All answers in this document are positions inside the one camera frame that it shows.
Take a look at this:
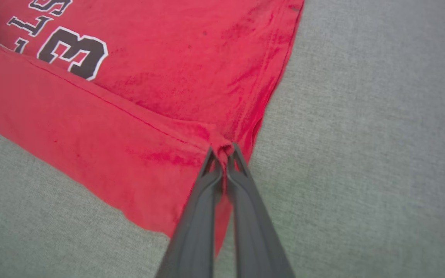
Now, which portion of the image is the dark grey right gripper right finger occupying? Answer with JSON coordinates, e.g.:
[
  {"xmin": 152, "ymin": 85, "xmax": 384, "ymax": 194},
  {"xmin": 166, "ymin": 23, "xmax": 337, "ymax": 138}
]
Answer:
[{"xmin": 226, "ymin": 142, "xmax": 297, "ymax": 278}]

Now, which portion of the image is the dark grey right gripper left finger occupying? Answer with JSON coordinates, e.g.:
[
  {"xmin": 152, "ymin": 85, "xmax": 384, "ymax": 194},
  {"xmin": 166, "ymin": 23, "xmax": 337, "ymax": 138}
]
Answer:
[{"xmin": 155, "ymin": 146, "xmax": 224, "ymax": 278}]

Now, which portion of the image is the red jersey with white trim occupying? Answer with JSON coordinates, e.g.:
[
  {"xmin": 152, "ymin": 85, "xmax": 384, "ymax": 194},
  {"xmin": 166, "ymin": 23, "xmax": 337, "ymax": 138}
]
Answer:
[{"xmin": 0, "ymin": 0, "xmax": 305, "ymax": 258}]

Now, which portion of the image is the grey fabric sofa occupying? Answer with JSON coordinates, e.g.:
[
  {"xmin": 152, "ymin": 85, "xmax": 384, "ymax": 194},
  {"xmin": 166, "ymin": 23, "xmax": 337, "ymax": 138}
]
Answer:
[{"xmin": 0, "ymin": 0, "xmax": 445, "ymax": 278}]

